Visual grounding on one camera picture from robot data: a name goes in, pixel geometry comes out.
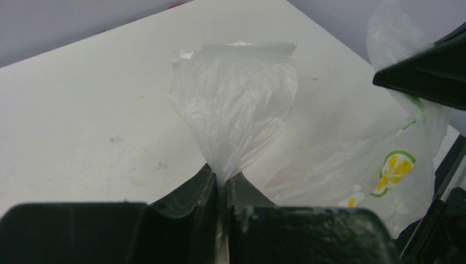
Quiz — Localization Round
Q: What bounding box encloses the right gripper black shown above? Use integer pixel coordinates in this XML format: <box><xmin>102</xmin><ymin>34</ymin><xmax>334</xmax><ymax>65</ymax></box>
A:
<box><xmin>395</xmin><ymin>135</ymin><xmax>465</xmax><ymax>263</ymax></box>

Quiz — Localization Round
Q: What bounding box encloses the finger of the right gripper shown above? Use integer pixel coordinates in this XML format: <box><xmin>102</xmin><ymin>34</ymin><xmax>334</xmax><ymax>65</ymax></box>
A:
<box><xmin>373</xmin><ymin>24</ymin><xmax>465</xmax><ymax>111</ymax></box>

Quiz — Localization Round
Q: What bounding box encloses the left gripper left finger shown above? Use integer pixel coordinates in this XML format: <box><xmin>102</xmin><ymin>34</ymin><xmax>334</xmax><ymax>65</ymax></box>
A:
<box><xmin>1</xmin><ymin>165</ymin><xmax>217</xmax><ymax>263</ymax></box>

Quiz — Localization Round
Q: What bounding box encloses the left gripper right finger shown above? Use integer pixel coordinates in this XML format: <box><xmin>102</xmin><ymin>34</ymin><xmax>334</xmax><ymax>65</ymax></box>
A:
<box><xmin>225</xmin><ymin>174</ymin><xmax>401</xmax><ymax>263</ymax></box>

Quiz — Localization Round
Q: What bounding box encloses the clear plastic bag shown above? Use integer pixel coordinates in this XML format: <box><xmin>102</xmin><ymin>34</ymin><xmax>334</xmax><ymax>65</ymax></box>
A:
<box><xmin>169</xmin><ymin>1</ymin><xmax>450</xmax><ymax>238</ymax></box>

